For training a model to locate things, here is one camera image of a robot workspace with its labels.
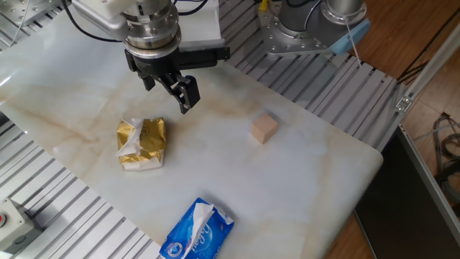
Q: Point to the gold tissue pack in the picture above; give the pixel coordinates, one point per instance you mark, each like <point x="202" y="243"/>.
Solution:
<point x="147" y="140"/>

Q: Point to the aluminium frame bar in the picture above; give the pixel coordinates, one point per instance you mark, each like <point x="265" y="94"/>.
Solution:
<point x="431" y="180"/>

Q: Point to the perforated metal plate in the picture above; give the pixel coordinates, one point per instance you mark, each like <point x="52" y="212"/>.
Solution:
<point x="21" y="9"/>

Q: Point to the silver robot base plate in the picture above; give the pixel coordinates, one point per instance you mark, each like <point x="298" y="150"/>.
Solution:
<point x="284" y="39"/>

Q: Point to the aluminium bar with corner bracket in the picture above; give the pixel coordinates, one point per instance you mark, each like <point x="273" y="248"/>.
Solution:
<point x="431" y="68"/>

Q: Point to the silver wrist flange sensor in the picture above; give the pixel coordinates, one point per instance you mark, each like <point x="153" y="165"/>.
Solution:
<point x="154" y="32"/>

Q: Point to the light wooden cube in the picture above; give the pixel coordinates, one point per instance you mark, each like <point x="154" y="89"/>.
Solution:
<point x="264" y="127"/>

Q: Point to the silver finned camera box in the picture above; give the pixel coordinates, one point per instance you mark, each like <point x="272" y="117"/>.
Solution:
<point x="104" y="21"/>

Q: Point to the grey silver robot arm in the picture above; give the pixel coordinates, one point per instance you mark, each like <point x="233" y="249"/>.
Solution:
<point x="305" y="18"/>

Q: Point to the blue tissue pack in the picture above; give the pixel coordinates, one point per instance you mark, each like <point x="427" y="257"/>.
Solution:
<point x="205" y="234"/>

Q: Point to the black side panel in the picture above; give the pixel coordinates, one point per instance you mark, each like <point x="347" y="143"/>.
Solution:
<point x="395" y="208"/>

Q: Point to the grey emergency stop box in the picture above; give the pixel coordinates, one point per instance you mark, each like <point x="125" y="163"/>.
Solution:
<point x="14" y="226"/>

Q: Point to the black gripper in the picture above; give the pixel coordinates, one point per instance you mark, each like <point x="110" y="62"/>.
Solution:
<point x="154" y="64"/>

